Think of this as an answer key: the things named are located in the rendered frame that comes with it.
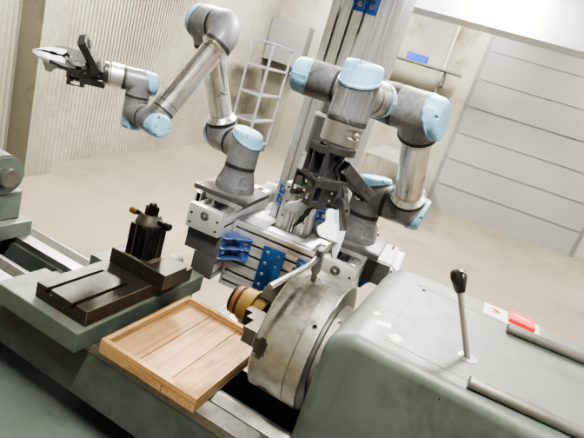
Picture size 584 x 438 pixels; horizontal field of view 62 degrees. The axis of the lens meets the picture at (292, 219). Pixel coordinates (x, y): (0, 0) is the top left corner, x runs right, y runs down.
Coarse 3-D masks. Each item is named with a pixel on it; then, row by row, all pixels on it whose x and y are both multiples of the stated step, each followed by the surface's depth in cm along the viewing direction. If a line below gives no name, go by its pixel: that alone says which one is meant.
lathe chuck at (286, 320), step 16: (304, 272) 112; (320, 272) 115; (288, 288) 107; (304, 288) 107; (320, 288) 108; (272, 304) 105; (288, 304) 105; (304, 304) 104; (272, 320) 104; (288, 320) 103; (304, 320) 102; (256, 336) 104; (272, 336) 103; (288, 336) 102; (272, 352) 103; (288, 352) 102; (256, 368) 106; (272, 368) 104; (256, 384) 110; (272, 384) 106
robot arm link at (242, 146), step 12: (228, 132) 180; (240, 132) 175; (252, 132) 179; (228, 144) 179; (240, 144) 175; (252, 144) 175; (228, 156) 179; (240, 156) 176; (252, 156) 177; (252, 168) 180
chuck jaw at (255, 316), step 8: (248, 312) 116; (256, 312) 116; (264, 312) 117; (248, 320) 112; (256, 320) 112; (248, 328) 107; (256, 328) 108; (248, 336) 107; (248, 344) 108; (256, 344) 105; (264, 344) 104; (256, 352) 105; (264, 352) 104
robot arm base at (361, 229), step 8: (352, 216) 168; (360, 216) 166; (368, 216) 166; (352, 224) 167; (360, 224) 166; (368, 224) 167; (376, 224) 171; (352, 232) 167; (360, 232) 166; (368, 232) 168; (376, 232) 172; (352, 240) 167; (360, 240) 167; (368, 240) 168
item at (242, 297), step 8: (240, 288) 122; (248, 288) 124; (232, 296) 120; (240, 296) 120; (248, 296) 119; (256, 296) 119; (232, 304) 120; (240, 304) 119; (248, 304) 118; (256, 304) 119; (264, 304) 119; (232, 312) 121; (240, 312) 119
